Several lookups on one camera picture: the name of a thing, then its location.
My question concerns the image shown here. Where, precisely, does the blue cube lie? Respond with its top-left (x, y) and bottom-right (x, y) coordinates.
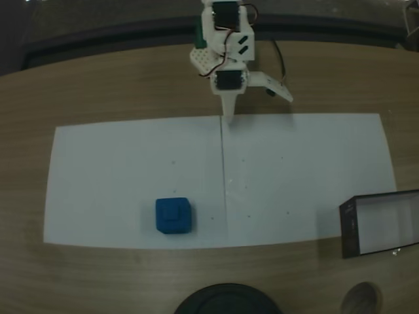
top-left (155, 196), bottom-right (194, 236)

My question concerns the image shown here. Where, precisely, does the green clamp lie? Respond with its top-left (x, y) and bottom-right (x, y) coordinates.
top-left (194, 18), bottom-right (207, 50)

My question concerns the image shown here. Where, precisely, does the white paper sheet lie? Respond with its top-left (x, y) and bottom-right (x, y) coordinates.
top-left (43, 116), bottom-right (229, 250)
top-left (220, 113), bottom-right (397, 245)

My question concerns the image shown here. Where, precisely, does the black round base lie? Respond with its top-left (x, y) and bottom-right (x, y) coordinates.
top-left (173, 283), bottom-right (283, 314)

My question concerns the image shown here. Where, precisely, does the brown table grommet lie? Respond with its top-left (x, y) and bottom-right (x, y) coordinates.
top-left (340, 281), bottom-right (383, 314)

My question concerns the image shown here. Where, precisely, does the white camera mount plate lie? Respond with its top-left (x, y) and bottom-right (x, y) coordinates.
top-left (247, 71), bottom-right (295, 103)

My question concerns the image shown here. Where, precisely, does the black camera cable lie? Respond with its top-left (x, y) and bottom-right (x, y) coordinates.
top-left (270, 38), bottom-right (289, 87)

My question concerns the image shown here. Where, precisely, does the grey wire frame object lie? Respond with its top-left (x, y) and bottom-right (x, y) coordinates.
top-left (401, 0), bottom-right (419, 52)

